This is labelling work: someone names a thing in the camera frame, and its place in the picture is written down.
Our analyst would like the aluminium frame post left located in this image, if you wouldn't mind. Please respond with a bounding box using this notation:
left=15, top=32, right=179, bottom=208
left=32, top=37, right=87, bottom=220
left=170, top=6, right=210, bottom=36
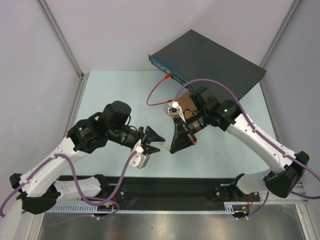
left=34, top=0, right=90, bottom=81

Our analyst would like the wooden base board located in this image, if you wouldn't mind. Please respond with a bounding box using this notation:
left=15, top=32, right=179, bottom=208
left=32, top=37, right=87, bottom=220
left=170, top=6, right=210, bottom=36
left=178, top=91, right=197, bottom=119

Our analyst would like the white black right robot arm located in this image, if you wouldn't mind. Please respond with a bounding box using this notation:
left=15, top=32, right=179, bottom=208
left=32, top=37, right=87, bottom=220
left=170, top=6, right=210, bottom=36
left=165, top=87, right=310, bottom=201

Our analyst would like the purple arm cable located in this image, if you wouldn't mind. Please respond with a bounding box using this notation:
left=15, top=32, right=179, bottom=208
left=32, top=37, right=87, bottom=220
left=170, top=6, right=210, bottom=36
left=174, top=78, right=320, bottom=221
left=0, top=149, right=141, bottom=222

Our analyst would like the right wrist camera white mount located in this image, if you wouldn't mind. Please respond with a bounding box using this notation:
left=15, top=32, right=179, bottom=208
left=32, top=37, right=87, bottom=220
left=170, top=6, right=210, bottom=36
left=163, top=100, right=186, bottom=122

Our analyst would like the aluminium frame post right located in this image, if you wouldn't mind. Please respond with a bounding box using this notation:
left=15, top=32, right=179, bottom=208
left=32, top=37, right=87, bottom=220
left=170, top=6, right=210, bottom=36
left=259, top=0, right=303, bottom=68

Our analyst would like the blue black network switch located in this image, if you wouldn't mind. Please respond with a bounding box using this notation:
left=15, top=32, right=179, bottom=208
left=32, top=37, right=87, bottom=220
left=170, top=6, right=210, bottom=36
left=148, top=30, right=267, bottom=103

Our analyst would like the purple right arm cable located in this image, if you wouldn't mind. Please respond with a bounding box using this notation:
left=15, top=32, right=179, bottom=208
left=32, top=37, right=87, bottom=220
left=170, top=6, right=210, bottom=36
left=174, top=78, right=320, bottom=221

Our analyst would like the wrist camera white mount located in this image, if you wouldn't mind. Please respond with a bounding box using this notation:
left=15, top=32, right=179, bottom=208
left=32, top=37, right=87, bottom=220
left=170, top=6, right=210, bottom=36
left=163, top=100, right=186, bottom=122
left=129, top=139, right=150, bottom=169

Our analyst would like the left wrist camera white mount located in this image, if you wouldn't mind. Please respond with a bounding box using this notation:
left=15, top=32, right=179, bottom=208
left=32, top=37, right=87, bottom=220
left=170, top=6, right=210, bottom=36
left=129, top=139, right=150, bottom=169

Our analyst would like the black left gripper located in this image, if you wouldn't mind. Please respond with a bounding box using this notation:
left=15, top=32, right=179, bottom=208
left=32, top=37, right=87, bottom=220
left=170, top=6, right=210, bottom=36
left=107, top=126, right=166, bottom=155

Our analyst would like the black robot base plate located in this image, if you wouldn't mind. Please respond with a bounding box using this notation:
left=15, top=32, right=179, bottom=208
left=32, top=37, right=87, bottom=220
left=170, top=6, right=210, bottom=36
left=54, top=174, right=261, bottom=211

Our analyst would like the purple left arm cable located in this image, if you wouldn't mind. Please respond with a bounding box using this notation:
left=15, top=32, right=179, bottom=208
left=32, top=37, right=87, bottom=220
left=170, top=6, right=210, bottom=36
left=0, top=149, right=141, bottom=222

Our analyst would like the aluminium frame post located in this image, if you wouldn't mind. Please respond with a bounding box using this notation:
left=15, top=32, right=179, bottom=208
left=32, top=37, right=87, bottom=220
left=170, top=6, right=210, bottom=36
left=34, top=0, right=90, bottom=81
left=259, top=0, right=303, bottom=68

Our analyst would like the red ethernet cable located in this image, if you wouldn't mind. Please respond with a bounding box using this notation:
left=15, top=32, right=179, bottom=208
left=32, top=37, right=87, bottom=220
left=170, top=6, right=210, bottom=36
left=146, top=73, right=176, bottom=107

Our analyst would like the grey slotted cable duct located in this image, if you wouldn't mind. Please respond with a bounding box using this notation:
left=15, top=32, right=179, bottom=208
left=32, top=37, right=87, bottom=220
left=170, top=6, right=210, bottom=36
left=49, top=201, right=253, bottom=215

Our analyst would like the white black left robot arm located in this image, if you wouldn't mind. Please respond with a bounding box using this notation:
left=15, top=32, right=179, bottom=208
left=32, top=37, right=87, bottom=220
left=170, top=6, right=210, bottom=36
left=9, top=101, right=165, bottom=215

